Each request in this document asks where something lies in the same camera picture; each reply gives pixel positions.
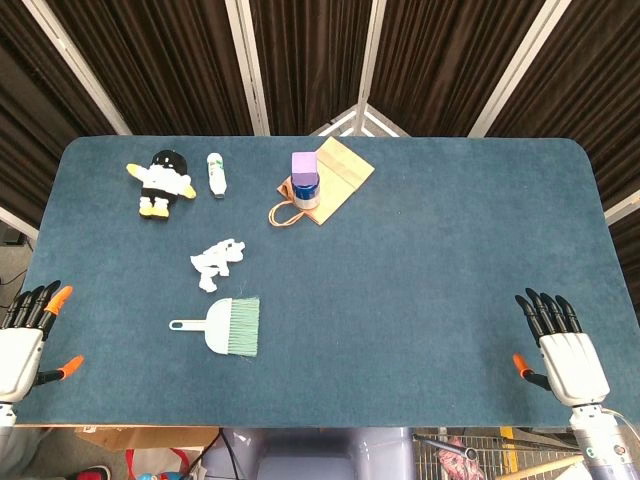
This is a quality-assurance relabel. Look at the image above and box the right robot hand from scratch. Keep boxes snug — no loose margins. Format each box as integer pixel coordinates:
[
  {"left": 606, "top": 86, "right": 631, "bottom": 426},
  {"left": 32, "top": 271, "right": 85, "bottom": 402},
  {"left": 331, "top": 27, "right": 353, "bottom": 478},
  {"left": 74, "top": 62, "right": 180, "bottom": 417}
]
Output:
[{"left": 512, "top": 287, "right": 612, "bottom": 409}]

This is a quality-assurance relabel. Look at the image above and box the wooden stick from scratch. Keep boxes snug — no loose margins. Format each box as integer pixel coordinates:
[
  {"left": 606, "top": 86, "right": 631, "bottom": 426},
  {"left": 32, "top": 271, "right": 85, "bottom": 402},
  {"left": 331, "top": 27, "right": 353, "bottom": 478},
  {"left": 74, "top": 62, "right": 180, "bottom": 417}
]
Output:
[{"left": 503, "top": 453, "right": 586, "bottom": 480}]

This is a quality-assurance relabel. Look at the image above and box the white brush with green bristles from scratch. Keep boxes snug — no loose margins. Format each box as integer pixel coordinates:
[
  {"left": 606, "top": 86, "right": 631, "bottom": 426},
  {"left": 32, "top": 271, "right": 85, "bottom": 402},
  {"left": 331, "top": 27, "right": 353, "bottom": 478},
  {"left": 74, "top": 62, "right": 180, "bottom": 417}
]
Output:
[{"left": 168, "top": 296, "right": 261, "bottom": 358}]

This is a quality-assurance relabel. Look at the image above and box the white screen frame bar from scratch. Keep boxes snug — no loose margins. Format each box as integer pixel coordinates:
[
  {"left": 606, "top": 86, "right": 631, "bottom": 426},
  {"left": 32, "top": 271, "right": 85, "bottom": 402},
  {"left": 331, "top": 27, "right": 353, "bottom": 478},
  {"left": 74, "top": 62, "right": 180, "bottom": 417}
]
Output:
[
  {"left": 0, "top": 204, "right": 40, "bottom": 242},
  {"left": 603, "top": 188, "right": 640, "bottom": 226}
]

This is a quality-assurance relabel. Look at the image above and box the blue felt table mat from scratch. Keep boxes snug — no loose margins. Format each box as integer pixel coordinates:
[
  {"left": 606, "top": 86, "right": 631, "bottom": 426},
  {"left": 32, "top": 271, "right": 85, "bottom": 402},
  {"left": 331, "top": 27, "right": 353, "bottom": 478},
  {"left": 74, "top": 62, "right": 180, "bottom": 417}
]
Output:
[{"left": 14, "top": 135, "right": 632, "bottom": 430}]

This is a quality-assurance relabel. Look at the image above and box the white screen frame post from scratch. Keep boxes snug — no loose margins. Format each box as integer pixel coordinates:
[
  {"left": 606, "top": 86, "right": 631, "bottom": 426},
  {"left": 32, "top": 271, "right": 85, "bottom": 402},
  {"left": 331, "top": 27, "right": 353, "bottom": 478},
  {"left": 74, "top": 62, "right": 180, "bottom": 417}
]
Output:
[
  {"left": 223, "top": 0, "right": 272, "bottom": 137},
  {"left": 309, "top": 0, "right": 412, "bottom": 139},
  {"left": 20, "top": 0, "right": 132, "bottom": 136},
  {"left": 467, "top": 0, "right": 574, "bottom": 139}
]

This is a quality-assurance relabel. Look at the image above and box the blue and white can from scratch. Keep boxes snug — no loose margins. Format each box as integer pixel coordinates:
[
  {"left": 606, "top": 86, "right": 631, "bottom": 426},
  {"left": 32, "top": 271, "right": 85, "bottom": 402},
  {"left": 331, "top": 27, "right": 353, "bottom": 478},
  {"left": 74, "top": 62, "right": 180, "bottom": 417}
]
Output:
[{"left": 291, "top": 181, "right": 322, "bottom": 211}]

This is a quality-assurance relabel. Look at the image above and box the metal wire cart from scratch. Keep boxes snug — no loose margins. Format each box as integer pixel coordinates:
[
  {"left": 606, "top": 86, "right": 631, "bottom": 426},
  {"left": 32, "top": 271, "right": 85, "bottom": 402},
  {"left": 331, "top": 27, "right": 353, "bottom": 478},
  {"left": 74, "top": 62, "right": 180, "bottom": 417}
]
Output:
[{"left": 412, "top": 427, "right": 587, "bottom": 480}]

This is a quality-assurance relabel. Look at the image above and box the brown cardboard box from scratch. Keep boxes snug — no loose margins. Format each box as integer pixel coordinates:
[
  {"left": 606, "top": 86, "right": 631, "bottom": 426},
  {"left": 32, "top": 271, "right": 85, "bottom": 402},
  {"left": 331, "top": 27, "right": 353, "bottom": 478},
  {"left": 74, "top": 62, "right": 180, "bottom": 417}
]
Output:
[{"left": 74, "top": 426, "right": 221, "bottom": 452}]

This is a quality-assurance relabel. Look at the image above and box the purple foam block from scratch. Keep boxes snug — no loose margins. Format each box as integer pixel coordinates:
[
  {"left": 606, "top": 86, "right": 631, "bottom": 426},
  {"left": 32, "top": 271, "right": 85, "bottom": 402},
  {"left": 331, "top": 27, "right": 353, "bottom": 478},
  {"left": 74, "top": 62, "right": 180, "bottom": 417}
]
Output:
[{"left": 291, "top": 151, "right": 319, "bottom": 188}]

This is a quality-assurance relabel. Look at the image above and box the red and white bag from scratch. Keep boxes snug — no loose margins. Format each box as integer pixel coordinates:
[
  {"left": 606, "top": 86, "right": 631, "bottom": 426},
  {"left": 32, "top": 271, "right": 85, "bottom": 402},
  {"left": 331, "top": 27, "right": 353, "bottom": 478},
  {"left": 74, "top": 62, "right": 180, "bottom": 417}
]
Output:
[{"left": 123, "top": 447, "right": 204, "bottom": 480}]

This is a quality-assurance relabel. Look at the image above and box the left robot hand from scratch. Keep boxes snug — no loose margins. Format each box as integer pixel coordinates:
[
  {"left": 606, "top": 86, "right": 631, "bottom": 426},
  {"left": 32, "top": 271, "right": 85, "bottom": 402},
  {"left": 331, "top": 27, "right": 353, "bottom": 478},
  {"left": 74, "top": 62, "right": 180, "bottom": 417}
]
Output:
[{"left": 0, "top": 279, "right": 85, "bottom": 404}]

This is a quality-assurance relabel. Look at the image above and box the black cable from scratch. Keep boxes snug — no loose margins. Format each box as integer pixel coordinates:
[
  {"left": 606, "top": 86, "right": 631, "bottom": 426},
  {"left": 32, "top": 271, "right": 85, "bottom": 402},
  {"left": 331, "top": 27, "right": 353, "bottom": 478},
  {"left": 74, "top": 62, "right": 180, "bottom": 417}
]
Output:
[{"left": 185, "top": 427, "right": 254, "bottom": 480}]

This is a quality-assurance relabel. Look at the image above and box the lavender robot torso base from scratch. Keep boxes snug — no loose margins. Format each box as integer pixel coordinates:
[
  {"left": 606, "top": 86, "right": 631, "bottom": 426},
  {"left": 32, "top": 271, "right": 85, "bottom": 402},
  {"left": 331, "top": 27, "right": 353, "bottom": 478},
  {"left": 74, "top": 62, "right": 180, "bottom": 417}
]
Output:
[{"left": 203, "top": 427, "right": 415, "bottom": 480}]

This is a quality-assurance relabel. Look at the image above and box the small white plastic bottle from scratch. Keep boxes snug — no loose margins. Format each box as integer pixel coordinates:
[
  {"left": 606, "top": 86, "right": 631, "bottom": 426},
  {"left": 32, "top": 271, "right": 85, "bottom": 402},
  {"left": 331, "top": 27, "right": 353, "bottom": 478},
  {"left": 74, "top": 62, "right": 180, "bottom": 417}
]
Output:
[{"left": 206, "top": 152, "right": 229, "bottom": 199}]

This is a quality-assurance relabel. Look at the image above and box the black white penguin plush toy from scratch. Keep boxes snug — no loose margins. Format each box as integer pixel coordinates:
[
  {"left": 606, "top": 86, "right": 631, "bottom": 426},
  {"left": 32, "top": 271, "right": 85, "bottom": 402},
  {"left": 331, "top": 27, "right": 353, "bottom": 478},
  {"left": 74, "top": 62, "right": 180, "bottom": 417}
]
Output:
[{"left": 125, "top": 149, "right": 198, "bottom": 219}]

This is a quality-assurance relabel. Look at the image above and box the dark brown curtain panel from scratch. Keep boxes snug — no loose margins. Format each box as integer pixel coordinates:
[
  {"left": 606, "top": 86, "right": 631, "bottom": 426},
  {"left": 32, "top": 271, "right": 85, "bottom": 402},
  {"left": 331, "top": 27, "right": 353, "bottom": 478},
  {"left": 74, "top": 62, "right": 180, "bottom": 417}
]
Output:
[
  {"left": 365, "top": 0, "right": 547, "bottom": 139},
  {"left": 45, "top": 0, "right": 257, "bottom": 137},
  {"left": 248, "top": 0, "right": 375, "bottom": 137},
  {"left": 0, "top": 0, "right": 117, "bottom": 226},
  {"left": 487, "top": 0, "right": 640, "bottom": 281}
]

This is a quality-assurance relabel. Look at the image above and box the brown paper bag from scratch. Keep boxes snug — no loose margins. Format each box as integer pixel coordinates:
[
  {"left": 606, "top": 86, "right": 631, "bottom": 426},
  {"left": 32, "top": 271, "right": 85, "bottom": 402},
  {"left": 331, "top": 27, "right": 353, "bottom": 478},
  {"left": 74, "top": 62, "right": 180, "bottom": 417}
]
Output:
[{"left": 268, "top": 136, "right": 376, "bottom": 229}]

